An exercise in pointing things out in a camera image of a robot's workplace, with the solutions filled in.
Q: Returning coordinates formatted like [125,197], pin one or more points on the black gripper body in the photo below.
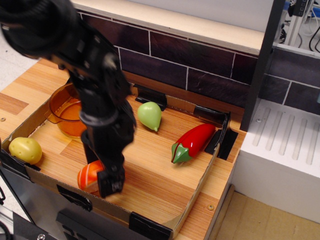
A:
[111,134]

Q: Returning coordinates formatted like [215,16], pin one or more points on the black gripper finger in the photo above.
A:
[110,183]
[89,149]

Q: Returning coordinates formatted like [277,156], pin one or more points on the orange salmon sushi toy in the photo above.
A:
[87,177]

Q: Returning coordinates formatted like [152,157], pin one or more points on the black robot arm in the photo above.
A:
[53,30]

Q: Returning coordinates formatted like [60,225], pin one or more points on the brown cardboard fence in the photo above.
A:
[160,200]

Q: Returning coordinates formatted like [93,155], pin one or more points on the transparent orange plastic pot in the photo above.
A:
[64,107]

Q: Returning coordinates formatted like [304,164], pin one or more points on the green toy pear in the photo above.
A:
[150,115]

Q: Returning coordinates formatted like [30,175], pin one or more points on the yellow toy potato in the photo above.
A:
[26,149]

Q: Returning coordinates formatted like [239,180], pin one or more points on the red toy chili pepper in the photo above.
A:
[190,143]

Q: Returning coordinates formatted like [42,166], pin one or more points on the white toy sink drainboard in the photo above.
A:
[279,160]

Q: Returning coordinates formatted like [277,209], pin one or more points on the dark grey vertical post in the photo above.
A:
[263,64]

